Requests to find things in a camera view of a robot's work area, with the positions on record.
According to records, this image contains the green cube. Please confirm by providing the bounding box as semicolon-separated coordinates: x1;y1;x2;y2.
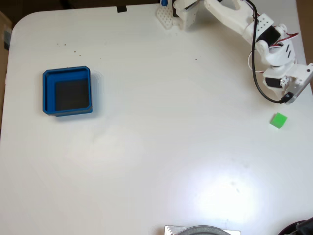
269;112;288;130

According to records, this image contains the blue square box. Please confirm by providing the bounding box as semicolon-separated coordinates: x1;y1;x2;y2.
42;65;93;118

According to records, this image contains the black object with dark rim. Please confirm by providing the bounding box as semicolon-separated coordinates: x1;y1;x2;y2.
278;217;313;235

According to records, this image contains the grey round object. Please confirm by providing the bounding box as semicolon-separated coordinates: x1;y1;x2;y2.
178;225;232;235

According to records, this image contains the silver flat plate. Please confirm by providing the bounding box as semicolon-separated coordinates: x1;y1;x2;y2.
164;225;242;235

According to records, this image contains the black camera cable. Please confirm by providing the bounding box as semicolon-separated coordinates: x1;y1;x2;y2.
246;0;294;105

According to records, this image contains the silver camera box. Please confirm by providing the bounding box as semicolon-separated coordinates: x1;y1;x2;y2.
283;63;313;106

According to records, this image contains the white wire loop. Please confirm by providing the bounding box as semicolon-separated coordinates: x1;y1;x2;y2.
247;50;265;74

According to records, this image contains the red servo wire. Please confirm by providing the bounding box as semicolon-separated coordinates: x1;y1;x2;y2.
275;31;299;48

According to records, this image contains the white perforated base plate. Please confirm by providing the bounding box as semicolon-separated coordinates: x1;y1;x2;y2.
156;6;180;30

